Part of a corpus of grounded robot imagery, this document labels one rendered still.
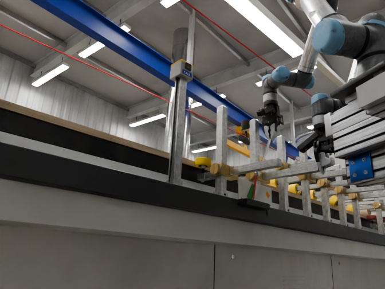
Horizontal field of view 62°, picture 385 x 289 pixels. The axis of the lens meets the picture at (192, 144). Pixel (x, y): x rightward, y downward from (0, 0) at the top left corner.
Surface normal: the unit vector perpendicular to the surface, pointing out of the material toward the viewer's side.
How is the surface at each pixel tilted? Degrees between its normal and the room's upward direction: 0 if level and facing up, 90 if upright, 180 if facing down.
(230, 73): 90
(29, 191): 90
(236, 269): 90
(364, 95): 90
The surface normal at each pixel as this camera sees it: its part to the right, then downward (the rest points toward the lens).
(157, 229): 0.69, -0.21
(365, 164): -0.94, -0.16
